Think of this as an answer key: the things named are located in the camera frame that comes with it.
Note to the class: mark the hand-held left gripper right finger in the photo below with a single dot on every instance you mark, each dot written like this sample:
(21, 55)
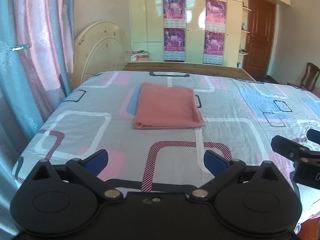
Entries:
(215, 162)

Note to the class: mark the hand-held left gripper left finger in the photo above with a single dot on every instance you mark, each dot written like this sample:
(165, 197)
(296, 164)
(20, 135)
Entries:
(97, 161)

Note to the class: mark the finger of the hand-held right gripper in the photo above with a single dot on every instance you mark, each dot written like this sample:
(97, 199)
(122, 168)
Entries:
(285, 146)
(314, 136)

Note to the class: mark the pink sweater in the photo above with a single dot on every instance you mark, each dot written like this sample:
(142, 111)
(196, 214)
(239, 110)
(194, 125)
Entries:
(167, 107)

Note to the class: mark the patterned bedsheet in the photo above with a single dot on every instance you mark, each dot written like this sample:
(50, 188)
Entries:
(87, 105)

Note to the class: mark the wooden chair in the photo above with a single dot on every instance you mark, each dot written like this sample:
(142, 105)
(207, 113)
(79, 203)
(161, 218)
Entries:
(308, 77)

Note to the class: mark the wooden bed board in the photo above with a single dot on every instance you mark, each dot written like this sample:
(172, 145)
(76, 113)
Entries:
(187, 68)

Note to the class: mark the blue curtain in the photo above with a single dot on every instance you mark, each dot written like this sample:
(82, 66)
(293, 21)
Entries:
(10, 92)

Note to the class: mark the cream curved headboard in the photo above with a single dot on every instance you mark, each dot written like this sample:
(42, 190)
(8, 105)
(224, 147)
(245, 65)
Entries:
(100, 50)

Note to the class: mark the brown wooden door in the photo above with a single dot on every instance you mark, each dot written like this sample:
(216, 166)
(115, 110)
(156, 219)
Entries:
(260, 35)

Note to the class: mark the white corner shelf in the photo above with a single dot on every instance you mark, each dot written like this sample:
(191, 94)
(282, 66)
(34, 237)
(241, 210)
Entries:
(244, 31)

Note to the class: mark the pink curtain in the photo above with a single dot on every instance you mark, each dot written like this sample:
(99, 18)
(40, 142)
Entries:
(42, 42)

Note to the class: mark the curtain tieback hook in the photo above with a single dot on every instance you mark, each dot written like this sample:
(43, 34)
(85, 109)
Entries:
(20, 47)

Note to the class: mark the cream wardrobe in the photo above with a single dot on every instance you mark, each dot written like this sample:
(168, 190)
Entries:
(145, 17)

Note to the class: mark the purple wall poster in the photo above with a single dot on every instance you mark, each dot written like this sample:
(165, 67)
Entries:
(174, 8)
(214, 43)
(215, 11)
(174, 41)

